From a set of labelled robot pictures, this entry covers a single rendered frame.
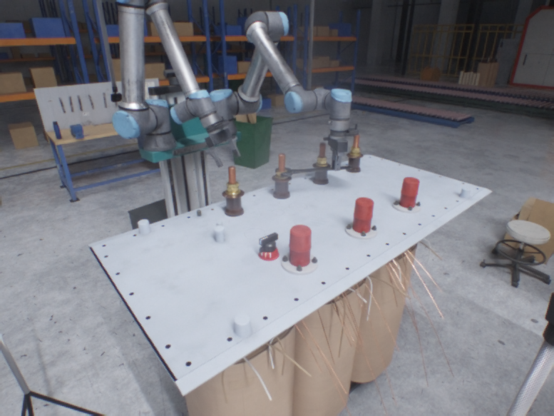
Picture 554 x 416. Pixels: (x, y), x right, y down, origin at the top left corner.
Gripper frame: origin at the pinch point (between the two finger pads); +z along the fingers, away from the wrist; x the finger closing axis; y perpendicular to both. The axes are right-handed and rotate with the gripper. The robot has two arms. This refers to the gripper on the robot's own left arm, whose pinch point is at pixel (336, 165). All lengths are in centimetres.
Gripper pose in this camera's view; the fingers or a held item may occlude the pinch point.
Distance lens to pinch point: 165.7
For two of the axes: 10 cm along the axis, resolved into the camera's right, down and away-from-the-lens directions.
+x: 1.9, 4.4, -8.8
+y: -9.8, 0.9, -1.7
